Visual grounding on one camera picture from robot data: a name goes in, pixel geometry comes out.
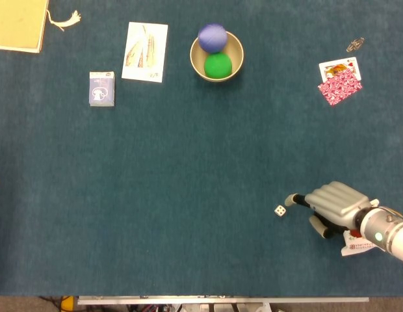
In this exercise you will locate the grey metal rail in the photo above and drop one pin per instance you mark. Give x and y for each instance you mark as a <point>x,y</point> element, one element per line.
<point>221,300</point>

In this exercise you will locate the yellow plastic object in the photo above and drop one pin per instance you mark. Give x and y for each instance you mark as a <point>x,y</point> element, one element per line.
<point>67,304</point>

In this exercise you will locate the white die with red pip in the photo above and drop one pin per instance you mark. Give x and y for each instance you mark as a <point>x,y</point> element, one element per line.
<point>279,211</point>

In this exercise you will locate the white fruit snack packet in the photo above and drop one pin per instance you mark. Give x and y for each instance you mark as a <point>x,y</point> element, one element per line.
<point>354,247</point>

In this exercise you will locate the green foam ball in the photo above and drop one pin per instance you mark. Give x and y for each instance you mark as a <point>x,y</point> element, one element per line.
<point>217,65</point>

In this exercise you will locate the blue foam ball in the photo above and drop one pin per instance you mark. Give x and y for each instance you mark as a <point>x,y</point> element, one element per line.
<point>212,37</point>

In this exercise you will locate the face-up king playing card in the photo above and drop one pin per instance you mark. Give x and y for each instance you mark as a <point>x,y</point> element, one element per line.
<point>331,66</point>

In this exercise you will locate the teal felt table cloth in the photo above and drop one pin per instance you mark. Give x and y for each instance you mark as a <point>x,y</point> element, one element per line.
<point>156,162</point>

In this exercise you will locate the metal paper clips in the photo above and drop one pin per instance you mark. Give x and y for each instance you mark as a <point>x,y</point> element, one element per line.
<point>355,44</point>

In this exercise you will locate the white illustrated postcard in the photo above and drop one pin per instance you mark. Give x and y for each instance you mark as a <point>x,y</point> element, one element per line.
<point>144,52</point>

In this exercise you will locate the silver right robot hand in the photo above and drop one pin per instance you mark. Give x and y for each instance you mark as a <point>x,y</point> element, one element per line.
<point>338,203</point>

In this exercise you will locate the red patterned playing card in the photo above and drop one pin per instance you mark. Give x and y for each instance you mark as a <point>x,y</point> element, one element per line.
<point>339,87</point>

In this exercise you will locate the yellow book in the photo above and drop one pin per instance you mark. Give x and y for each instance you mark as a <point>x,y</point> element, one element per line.
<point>16,22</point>

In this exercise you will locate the blue playing card box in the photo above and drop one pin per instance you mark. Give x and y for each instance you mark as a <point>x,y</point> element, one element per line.
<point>101,89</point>

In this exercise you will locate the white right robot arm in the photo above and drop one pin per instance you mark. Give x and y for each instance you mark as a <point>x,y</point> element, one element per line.
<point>386,234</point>

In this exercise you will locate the beige bowl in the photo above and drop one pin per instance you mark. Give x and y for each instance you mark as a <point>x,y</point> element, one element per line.
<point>237,48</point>

